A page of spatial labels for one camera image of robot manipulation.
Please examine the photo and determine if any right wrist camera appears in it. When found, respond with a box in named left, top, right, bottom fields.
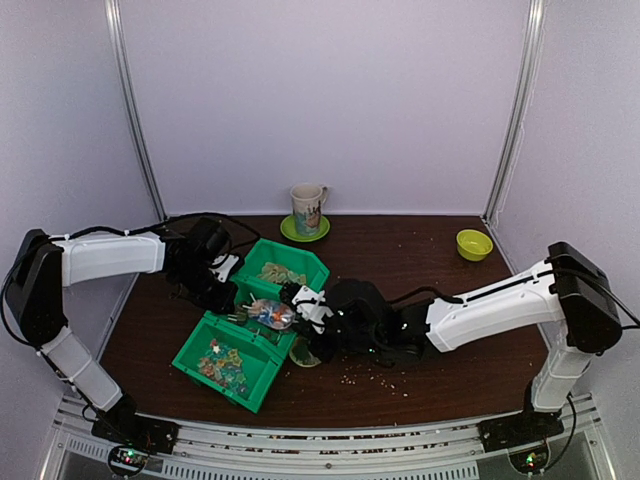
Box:
left=279, top=282, right=334, bottom=334

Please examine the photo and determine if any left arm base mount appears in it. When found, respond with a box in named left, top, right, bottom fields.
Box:
left=91, top=413, right=179, bottom=454

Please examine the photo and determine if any gold round lid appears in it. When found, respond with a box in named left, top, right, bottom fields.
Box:
left=289, top=336, right=322, bottom=368

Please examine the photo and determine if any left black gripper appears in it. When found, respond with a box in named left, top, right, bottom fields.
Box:
left=172, top=260, right=238, bottom=314

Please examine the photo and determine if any front aluminium rail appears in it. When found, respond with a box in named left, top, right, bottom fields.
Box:
left=42, top=394, right=609, bottom=480

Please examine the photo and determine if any lime green bowl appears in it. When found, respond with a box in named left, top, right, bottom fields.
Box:
left=456, top=229, right=494, bottom=262

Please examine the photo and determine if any silver metal scoop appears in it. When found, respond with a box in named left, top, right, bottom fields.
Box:
left=242, top=299, right=296, bottom=331

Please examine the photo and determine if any aluminium frame post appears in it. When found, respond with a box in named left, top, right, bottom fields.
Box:
left=483, top=0, right=546, bottom=227
left=104, top=0, right=167, bottom=220

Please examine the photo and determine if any green candy bin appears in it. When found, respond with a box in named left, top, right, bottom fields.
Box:
left=222, top=286, right=296, bottom=346
left=172, top=312, right=296, bottom=414
left=231, top=239, right=330, bottom=302

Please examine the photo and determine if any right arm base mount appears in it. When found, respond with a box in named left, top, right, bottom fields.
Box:
left=477, top=412, right=564, bottom=453

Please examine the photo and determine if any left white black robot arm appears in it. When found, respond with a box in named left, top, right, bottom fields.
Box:
left=1, top=217, right=243, bottom=444

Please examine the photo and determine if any green saucer plate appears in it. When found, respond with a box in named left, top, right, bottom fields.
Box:
left=280, top=214, right=331, bottom=243

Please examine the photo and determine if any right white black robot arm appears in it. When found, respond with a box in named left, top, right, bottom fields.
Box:
left=289, top=242, right=623, bottom=442

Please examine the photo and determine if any patterned ceramic mug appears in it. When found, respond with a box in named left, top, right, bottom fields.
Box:
left=290, top=183, right=328, bottom=237

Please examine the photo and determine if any right aluminium frame post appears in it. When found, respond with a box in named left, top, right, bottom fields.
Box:
left=483, top=0, right=546, bottom=227

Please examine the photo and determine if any left aluminium frame post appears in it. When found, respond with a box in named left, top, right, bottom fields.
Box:
left=104, top=0, right=167, bottom=220

